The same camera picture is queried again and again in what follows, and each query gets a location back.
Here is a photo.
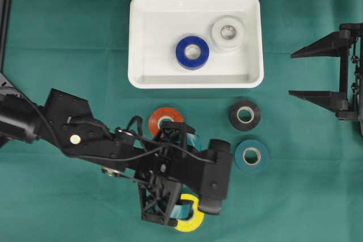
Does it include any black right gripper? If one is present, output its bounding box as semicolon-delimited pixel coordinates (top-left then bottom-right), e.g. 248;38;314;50
288;22;363;137

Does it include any yellow tape roll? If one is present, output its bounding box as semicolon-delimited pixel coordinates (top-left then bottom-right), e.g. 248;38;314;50
170;193;204;232

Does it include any white tape roll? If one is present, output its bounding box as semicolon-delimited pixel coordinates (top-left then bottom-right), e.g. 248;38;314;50
211;16;244;52

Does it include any dark teal tape roll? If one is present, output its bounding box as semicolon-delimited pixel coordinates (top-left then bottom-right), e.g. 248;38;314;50
234;139;269;174

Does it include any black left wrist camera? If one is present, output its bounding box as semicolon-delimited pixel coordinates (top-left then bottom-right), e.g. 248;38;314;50
181;138;234;215

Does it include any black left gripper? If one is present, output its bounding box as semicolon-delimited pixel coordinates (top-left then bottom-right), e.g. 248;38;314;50
134;121;201;226

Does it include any white plastic tray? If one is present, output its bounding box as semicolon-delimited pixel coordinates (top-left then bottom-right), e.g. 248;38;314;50
128;0;264;89

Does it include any black tape roll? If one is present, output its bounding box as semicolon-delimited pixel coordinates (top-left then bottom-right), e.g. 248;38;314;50
229;100;261;131

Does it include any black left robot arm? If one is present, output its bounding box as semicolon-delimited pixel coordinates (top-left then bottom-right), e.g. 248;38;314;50
1;77;204;232

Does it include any red tape roll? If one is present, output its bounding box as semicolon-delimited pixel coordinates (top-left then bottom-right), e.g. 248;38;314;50
149;107;184;137

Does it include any black aluminium frame rail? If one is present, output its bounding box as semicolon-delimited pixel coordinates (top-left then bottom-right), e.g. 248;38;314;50
0;0;11;70

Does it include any blue tape roll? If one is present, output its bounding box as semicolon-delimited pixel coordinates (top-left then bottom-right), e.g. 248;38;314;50
175;36;210;70

